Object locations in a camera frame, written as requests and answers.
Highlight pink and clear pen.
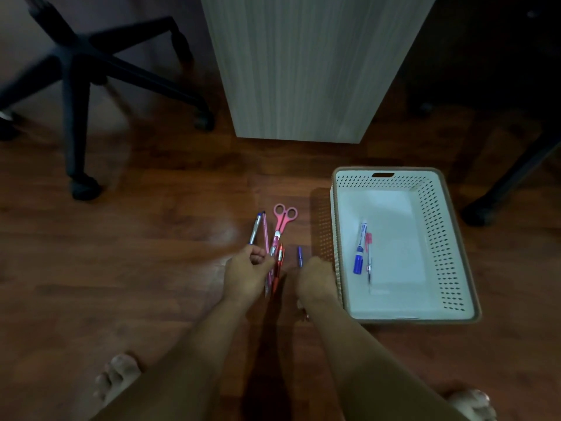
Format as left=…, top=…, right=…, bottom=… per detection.
left=365, top=232, right=374, bottom=285

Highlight white perforated plastic basket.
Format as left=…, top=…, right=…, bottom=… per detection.
left=329, top=166, right=482, bottom=324

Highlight person's left hand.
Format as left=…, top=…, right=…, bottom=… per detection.
left=223, top=244, right=277, bottom=306

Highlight pink scissors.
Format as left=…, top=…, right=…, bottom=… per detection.
left=269, top=203, right=299, bottom=259

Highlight person's right hand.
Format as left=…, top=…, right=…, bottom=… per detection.
left=295, top=257, right=339, bottom=308

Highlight pink pencil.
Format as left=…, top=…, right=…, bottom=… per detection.
left=262, top=210, right=271, bottom=299

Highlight silver and blue pen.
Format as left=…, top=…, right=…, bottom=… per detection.
left=248, top=211, right=263, bottom=246

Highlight light wood cabinet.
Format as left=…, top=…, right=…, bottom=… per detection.
left=199, top=0, right=439, bottom=144

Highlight person's foot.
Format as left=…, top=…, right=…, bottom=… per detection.
left=447, top=388, right=498, bottom=421
left=93, top=353, right=142, bottom=406

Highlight person's right foot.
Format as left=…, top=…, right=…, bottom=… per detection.
left=447, top=388, right=498, bottom=421

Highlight person's left forearm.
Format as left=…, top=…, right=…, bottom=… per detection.
left=90, top=295, right=259, bottom=421

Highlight black office chair base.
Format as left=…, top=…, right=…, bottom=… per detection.
left=0, top=0, right=216, bottom=201

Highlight red pen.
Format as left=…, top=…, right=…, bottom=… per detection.
left=271, top=244, right=285, bottom=296

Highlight dark chair base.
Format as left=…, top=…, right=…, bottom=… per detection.
left=405, top=0, right=561, bottom=227

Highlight person's left foot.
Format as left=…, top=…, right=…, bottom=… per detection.
left=93, top=353, right=142, bottom=406

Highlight person's right forearm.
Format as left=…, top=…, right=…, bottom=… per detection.
left=302, top=298, right=469, bottom=421

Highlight blue and white marker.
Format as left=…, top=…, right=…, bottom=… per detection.
left=353, top=221, right=368, bottom=276

